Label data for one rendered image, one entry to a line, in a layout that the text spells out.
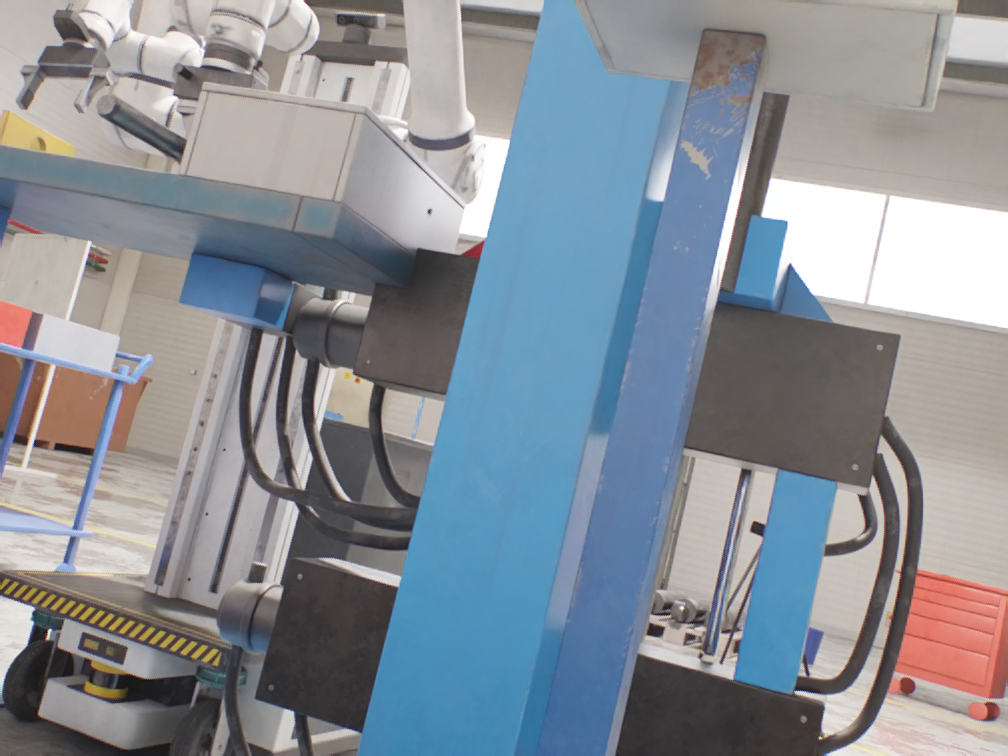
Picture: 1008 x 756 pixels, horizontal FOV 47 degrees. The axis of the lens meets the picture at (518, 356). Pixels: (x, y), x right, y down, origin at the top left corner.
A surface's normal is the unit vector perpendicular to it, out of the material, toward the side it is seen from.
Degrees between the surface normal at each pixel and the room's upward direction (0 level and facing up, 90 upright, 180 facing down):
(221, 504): 90
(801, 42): 180
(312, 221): 90
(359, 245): 90
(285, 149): 90
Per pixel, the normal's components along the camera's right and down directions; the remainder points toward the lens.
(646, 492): -0.26, -0.18
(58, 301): -0.68, -0.25
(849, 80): -0.23, 0.97
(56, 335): 0.89, 0.17
